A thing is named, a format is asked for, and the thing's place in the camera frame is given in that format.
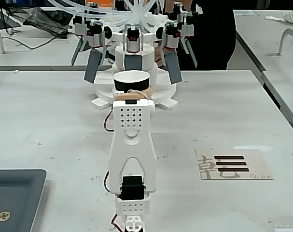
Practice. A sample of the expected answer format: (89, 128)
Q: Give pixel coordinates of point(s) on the black paper cup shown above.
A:
(131, 81)

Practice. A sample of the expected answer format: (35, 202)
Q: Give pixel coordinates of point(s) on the black plastic bag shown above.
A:
(48, 20)

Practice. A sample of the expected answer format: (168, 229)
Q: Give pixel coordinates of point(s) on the translucent tube bundle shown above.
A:
(127, 10)

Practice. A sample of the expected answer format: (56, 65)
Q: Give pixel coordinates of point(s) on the dark grey tray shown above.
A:
(14, 200)

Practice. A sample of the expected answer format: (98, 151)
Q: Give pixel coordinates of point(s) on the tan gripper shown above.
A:
(131, 96)

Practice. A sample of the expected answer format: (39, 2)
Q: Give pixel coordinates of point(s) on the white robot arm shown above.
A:
(131, 149)

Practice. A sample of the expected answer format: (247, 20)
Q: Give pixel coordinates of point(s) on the grey valve paddle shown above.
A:
(79, 52)
(188, 48)
(93, 66)
(173, 67)
(133, 62)

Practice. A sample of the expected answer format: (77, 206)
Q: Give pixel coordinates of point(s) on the person in black clothes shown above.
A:
(209, 36)

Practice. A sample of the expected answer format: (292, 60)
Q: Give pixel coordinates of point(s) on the white carousel dispenser machine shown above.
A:
(134, 46)

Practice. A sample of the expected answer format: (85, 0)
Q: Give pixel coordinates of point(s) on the card with three black bars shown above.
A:
(233, 164)

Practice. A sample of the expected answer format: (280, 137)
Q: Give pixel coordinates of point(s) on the white paper scrap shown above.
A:
(274, 18)

